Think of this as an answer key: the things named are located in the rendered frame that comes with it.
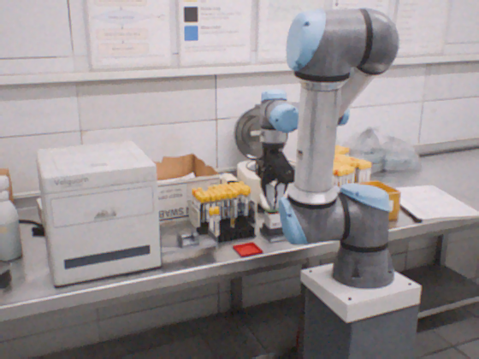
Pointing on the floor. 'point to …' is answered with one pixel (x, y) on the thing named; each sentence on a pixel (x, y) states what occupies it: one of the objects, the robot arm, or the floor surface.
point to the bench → (194, 350)
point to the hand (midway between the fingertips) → (274, 206)
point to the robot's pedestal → (359, 333)
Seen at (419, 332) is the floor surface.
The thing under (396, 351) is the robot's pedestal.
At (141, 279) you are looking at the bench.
